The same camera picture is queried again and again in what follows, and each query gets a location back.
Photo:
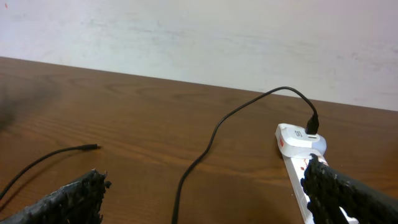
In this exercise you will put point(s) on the white usb charger adapter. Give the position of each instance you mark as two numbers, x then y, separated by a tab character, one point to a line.
294	142

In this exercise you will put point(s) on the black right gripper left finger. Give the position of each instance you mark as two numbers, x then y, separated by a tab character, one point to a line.
78	202

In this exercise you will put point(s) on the white power strip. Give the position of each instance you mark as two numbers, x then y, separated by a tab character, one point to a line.
296	167

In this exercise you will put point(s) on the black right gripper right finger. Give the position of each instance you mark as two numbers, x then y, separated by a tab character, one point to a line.
335	197

